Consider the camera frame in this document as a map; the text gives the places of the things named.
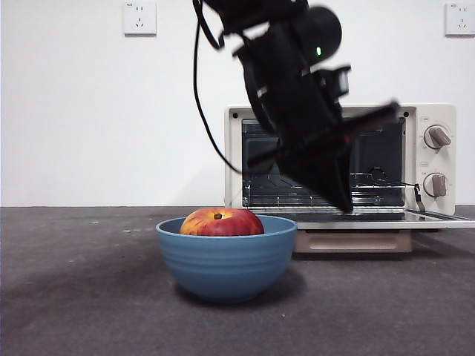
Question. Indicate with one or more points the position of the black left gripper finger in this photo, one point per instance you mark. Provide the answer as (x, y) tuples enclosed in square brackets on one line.
[(315, 170), (346, 167)]

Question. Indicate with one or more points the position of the red yellow apple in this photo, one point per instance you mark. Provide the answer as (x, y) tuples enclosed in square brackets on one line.
[(226, 224)]

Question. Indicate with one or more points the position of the white wall socket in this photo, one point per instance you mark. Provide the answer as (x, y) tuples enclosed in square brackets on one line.
[(462, 22), (140, 18)]

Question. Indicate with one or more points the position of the beige oven knob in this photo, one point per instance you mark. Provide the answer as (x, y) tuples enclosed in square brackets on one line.
[(438, 137), (436, 184)]

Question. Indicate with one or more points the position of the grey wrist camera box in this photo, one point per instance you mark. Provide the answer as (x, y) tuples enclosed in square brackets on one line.
[(343, 83)]

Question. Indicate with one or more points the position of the blue ribbed bowl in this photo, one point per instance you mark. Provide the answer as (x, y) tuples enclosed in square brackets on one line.
[(226, 267)]

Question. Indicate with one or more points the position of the cream toaster oven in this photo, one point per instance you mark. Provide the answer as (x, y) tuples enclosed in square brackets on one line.
[(234, 167)]

